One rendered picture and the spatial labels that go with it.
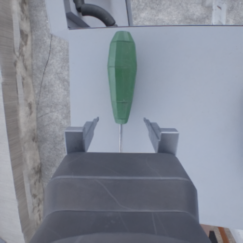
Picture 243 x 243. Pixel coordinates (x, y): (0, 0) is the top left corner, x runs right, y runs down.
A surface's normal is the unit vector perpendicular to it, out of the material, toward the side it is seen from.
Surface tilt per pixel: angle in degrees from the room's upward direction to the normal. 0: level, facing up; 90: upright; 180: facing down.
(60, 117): 0
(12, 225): 0
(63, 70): 0
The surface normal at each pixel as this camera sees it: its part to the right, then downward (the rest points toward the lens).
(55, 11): -0.22, 0.22
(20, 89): 0.31, 0.21
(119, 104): -0.22, 0.44
